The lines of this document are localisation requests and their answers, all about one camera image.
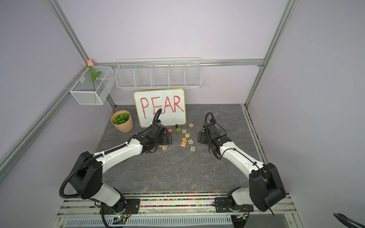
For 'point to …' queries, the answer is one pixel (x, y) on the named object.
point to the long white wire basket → (158, 73)
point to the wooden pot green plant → (122, 121)
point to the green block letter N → (178, 129)
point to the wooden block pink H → (191, 125)
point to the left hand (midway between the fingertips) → (165, 138)
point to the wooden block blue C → (184, 131)
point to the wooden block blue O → (190, 141)
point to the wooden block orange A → (184, 139)
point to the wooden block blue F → (164, 147)
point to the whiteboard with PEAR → (172, 102)
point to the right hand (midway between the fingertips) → (205, 135)
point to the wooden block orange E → (183, 144)
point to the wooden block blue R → (193, 148)
